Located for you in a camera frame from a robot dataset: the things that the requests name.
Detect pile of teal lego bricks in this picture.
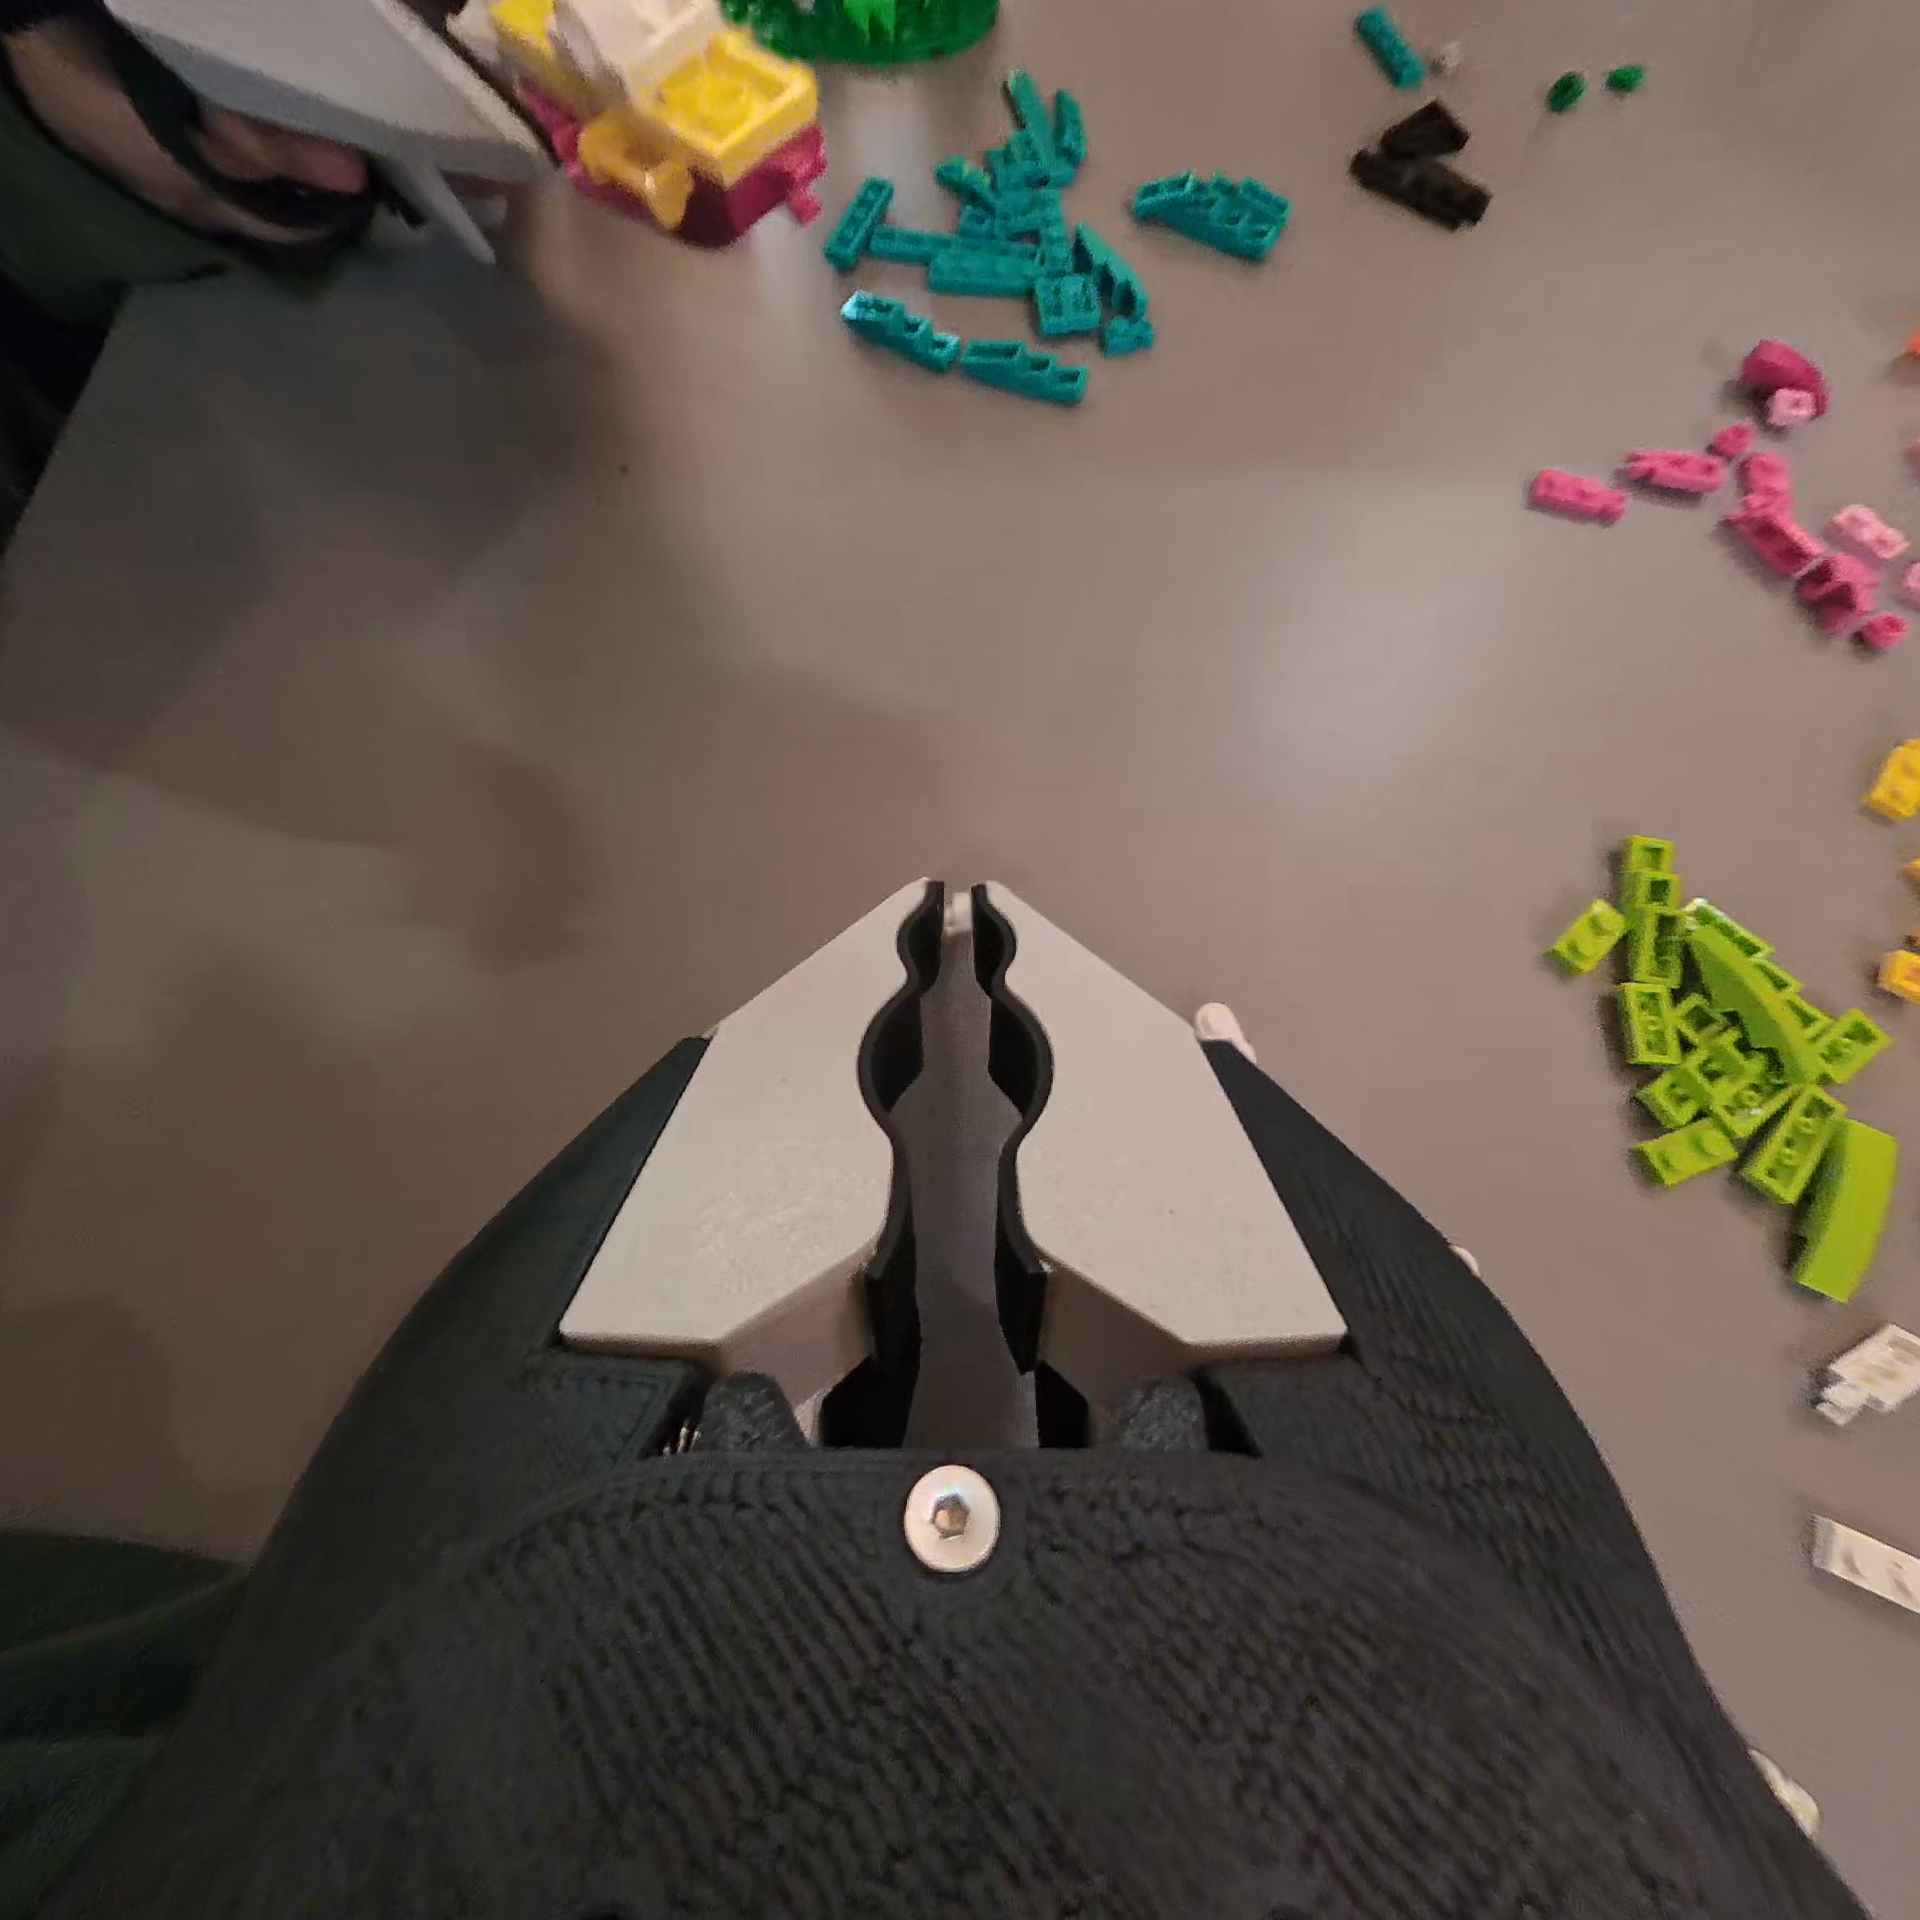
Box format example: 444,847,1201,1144
823,66,1291,408

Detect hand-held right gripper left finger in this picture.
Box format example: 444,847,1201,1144
561,878,952,1448

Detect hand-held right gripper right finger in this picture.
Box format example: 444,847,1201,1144
968,880,1350,1448

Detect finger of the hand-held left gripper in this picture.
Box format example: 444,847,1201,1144
113,0,553,266

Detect yellow white magenta lego model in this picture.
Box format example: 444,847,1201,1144
451,0,830,249

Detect pile of yellow lego bricks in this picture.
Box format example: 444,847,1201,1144
1863,738,1920,1002

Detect person's left forearm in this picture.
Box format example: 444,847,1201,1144
0,46,242,295

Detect green lego plant base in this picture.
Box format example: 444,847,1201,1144
721,0,999,64

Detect pile of lime lego bricks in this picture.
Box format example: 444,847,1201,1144
1547,831,1904,1305

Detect pile of pink lego bricks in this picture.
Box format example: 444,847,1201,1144
1530,335,1920,653

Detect scattered white lego bricks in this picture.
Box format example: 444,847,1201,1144
1808,1322,1920,1614

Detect person's left hand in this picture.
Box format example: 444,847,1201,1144
188,112,378,202

